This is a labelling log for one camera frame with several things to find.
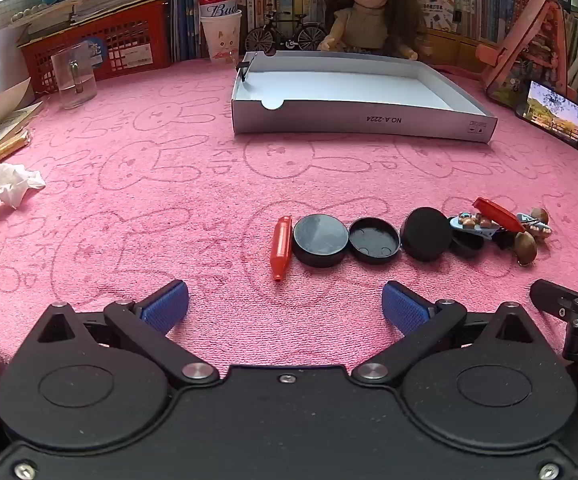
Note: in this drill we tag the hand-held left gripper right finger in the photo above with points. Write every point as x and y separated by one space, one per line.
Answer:
404 307

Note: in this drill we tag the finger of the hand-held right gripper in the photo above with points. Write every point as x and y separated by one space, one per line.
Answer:
559 302

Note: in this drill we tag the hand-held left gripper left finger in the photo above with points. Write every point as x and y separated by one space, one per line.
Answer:
166 305

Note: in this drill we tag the black round lid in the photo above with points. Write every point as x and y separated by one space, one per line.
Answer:
426 235
320 240
374 240

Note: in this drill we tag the red plastic clip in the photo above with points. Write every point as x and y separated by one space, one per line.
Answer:
499 214

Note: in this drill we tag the red plastic tube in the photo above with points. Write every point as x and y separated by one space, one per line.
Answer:
281 245

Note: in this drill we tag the white cardboard box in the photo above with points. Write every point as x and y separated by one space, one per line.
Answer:
349 87

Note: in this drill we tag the pink rabbit-print towel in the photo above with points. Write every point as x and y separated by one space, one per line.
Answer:
169 185

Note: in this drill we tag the black smartphone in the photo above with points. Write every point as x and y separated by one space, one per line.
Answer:
554 110

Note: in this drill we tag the crumpled white tissue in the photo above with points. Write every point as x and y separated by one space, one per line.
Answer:
4 185

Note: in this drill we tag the gold wrapped bar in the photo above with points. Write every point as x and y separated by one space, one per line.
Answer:
9 147

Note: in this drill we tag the clear glass mug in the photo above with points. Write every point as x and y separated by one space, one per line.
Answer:
81 80

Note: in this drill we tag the pink triangular stand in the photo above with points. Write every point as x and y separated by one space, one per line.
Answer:
544 15

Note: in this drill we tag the wooden drawer box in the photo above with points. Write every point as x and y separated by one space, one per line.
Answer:
459 50

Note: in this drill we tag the white paper cup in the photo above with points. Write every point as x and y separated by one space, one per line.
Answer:
221 35

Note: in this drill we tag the large red plastic crate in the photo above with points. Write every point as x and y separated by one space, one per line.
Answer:
119 30

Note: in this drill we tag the black model bicycle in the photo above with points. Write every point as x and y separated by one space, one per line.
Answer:
309 38

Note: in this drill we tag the brown-haired doll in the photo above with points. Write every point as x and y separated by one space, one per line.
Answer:
364 20

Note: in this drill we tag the white printed carton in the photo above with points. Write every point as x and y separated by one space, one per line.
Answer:
436 7

